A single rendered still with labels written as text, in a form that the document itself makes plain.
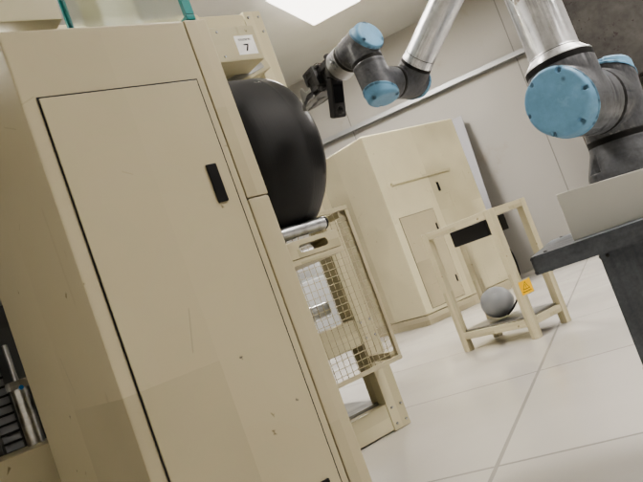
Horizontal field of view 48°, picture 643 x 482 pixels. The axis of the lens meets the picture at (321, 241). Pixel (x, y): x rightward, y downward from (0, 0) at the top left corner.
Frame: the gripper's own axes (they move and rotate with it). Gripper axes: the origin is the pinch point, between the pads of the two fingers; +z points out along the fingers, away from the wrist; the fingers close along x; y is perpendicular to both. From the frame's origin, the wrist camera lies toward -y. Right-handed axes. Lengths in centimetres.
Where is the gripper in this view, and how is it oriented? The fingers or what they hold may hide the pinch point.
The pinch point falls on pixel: (307, 110)
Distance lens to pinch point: 224.6
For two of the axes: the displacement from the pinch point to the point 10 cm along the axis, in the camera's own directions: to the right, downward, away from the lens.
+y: -4.1, -9.0, 1.6
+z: -5.0, 3.7, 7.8
